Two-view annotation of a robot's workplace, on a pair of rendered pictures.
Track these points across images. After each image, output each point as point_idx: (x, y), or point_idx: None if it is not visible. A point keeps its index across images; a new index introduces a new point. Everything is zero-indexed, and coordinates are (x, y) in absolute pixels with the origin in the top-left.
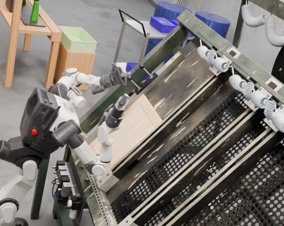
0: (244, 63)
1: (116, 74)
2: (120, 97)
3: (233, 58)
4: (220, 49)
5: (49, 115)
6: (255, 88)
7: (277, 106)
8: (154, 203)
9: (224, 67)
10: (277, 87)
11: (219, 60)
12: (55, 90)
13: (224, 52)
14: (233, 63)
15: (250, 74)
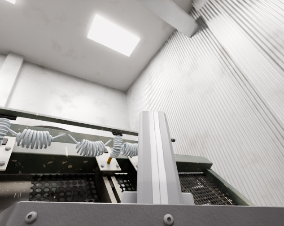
0: (38, 145)
1: None
2: (40, 203)
3: (75, 119)
4: (38, 114)
5: None
6: (80, 162)
7: (121, 161)
8: None
9: (51, 139)
10: (107, 148)
11: (35, 130)
12: None
13: (50, 116)
14: (16, 149)
15: (115, 128)
